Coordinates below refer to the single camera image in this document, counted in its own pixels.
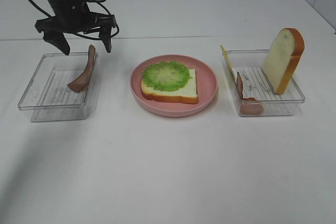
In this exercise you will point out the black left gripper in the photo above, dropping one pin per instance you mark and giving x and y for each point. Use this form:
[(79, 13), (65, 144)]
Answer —
[(74, 16)]

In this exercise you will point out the bacon strip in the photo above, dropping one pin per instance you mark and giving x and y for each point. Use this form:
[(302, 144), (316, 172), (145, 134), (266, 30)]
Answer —
[(83, 79), (248, 106)]

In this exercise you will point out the green lettuce leaf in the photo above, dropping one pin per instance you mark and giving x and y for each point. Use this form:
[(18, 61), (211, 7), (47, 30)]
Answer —
[(166, 76)]

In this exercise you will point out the bread slice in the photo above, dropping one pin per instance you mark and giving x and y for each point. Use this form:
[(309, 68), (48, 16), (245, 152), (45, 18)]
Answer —
[(283, 57), (187, 94)]

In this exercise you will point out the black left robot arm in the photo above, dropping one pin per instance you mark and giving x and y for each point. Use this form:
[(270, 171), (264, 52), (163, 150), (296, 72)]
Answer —
[(72, 17)]

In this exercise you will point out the clear left plastic container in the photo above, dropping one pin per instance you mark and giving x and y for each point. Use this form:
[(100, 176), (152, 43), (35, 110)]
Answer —
[(47, 97)]

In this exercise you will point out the clear plastic container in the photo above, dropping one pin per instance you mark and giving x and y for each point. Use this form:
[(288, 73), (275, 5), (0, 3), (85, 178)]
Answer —
[(256, 85), (47, 97)]

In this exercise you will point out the pink round plate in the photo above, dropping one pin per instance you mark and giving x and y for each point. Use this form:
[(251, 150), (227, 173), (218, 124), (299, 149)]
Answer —
[(207, 86)]

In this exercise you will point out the yellow cheese slice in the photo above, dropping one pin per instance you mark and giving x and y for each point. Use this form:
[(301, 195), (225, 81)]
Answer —
[(228, 69)]

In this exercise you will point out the clear right plastic container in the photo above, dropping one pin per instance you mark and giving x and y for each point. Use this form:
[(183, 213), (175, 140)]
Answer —
[(256, 85)]

